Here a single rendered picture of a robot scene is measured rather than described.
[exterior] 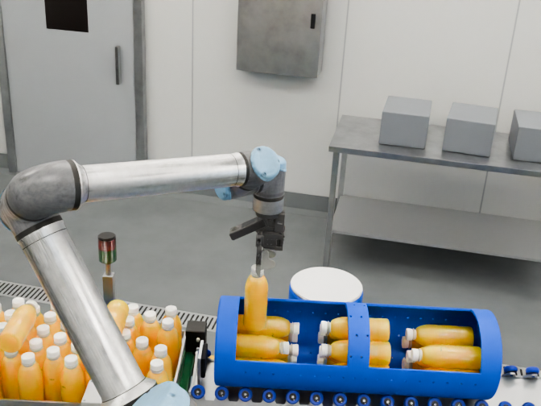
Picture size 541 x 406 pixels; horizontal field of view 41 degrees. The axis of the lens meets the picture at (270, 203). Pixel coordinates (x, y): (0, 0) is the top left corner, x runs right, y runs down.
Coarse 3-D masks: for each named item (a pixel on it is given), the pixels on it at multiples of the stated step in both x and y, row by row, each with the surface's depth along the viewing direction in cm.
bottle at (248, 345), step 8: (240, 336) 226; (248, 336) 226; (256, 336) 226; (264, 336) 226; (240, 344) 224; (248, 344) 224; (256, 344) 224; (264, 344) 224; (272, 344) 224; (280, 344) 226; (240, 352) 224; (248, 352) 224; (256, 352) 224; (264, 352) 224; (272, 352) 224; (280, 352) 226
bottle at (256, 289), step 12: (252, 276) 222; (264, 276) 223; (252, 288) 221; (264, 288) 222; (252, 300) 222; (264, 300) 223; (252, 312) 224; (264, 312) 225; (252, 324) 226; (264, 324) 228
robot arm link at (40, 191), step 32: (64, 160) 162; (160, 160) 174; (192, 160) 178; (224, 160) 182; (256, 160) 184; (32, 192) 158; (64, 192) 158; (96, 192) 164; (128, 192) 168; (160, 192) 174
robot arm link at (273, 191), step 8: (280, 160) 205; (280, 168) 204; (280, 176) 205; (264, 184) 203; (272, 184) 205; (280, 184) 206; (264, 192) 206; (272, 192) 206; (280, 192) 208; (264, 200) 207; (272, 200) 207; (280, 200) 209
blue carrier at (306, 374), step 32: (224, 320) 222; (288, 320) 245; (320, 320) 245; (352, 320) 223; (416, 320) 244; (448, 320) 244; (480, 320) 226; (224, 352) 219; (352, 352) 219; (224, 384) 226; (256, 384) 225; (288, 384) 224; (320, 384) 223; (352, 384) 223; (384, 384) 222; (416, 384) 222; (448, 384) 221; (480, 384) 221
